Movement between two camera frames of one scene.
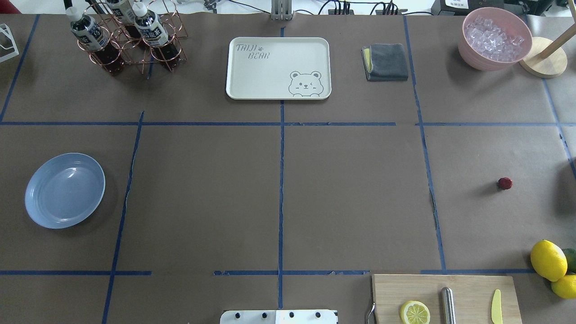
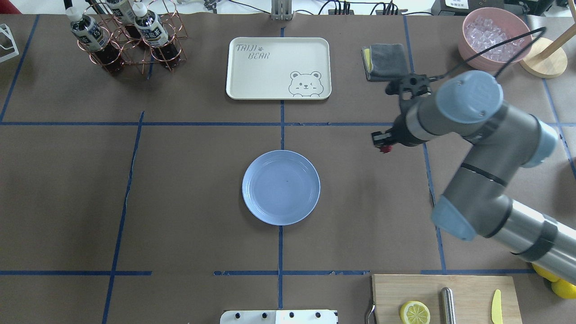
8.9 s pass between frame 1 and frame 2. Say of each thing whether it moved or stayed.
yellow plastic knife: stayed
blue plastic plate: moved
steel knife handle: stayed
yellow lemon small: stayed
